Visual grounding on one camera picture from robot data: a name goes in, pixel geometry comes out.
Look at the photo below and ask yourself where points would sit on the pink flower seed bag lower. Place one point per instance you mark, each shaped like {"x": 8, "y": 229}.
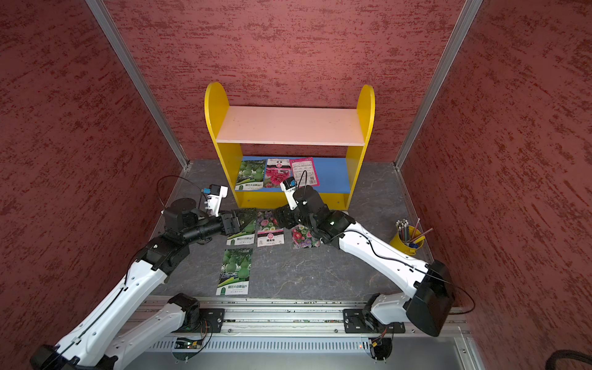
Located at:
{"x": 277, "y": 170}

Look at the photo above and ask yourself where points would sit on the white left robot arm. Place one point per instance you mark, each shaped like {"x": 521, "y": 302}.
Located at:
{"x": 96, "y": 343}

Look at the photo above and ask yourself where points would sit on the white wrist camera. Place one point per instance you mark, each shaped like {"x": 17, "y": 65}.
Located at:
{"x": 289, "y": 186}
{"x": 213, "y": 198}

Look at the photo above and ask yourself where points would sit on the aluminium corner post right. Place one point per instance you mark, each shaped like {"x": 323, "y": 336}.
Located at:
{"x": 463, "y": 23}

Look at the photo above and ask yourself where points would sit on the pink flower seed bag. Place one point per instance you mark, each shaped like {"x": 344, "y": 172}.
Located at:
{"x": 277, "y": 170}
{"x": 302, "y": 238}

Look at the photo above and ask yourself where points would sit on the green gourd seed bag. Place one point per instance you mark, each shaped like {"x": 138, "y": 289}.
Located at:
{"x": 245, "y": 237}

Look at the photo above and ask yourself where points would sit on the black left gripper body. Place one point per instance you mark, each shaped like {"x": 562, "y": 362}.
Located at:
{"x": 228, "y": 230}

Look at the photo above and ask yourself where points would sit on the pink back-side seed bag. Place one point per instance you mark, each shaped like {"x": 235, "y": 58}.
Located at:
{"x": 304, "y": 172}

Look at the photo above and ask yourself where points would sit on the aluminium corner post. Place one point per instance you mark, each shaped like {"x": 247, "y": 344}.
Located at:
{"x": 463, "y": 23}
{"x": 109, "y": 28}

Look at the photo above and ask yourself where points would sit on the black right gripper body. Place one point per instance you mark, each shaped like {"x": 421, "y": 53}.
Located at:
{"x": 293, "y": 217}

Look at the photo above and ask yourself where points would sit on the pink flower seed bag top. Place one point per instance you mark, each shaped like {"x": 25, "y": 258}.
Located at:
{"x": 302, "y": 238}

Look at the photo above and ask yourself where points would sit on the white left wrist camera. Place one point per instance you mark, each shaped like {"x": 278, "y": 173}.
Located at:
{"x": 213, "y": 198}

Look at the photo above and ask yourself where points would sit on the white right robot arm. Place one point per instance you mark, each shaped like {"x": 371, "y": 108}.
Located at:
{"x": 426, "y": 292}

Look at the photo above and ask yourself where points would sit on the yellow pen cup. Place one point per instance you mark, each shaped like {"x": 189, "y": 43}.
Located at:
{"x": 409, "y": 239}

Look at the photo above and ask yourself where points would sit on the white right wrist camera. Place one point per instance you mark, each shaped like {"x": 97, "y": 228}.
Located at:
{"x": 289, "y": 186}

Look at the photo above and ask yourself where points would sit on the aster seed bag top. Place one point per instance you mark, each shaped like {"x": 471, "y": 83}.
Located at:
{"x": 268, "y": 231}

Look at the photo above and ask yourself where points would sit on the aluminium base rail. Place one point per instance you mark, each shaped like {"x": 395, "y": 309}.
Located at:
{"x": 259, "y": 326}

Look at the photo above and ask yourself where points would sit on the aluminium corner post left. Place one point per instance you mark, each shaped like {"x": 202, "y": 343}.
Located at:
{"x": 109, "y": 28}

